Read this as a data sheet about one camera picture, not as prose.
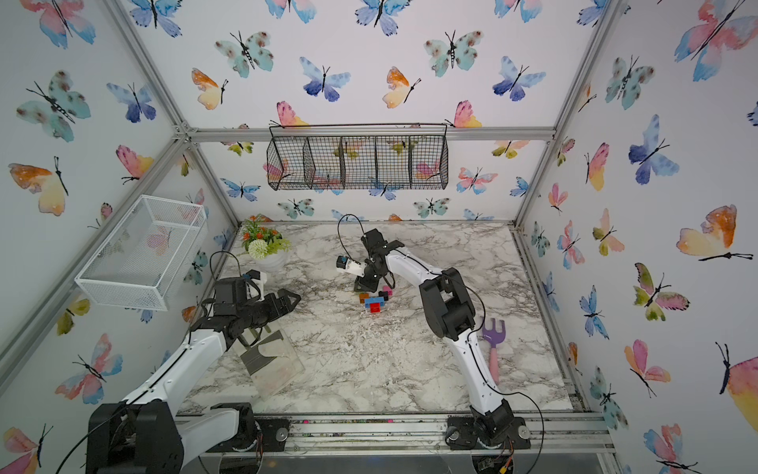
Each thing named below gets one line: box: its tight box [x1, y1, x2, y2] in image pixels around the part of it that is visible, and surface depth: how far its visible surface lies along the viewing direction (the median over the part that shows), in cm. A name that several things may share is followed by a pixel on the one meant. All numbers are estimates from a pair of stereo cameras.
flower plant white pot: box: [240, 213, 293, 272], surface depth 98 cm
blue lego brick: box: [364, 296, 386, 310], surface depth 98 cm
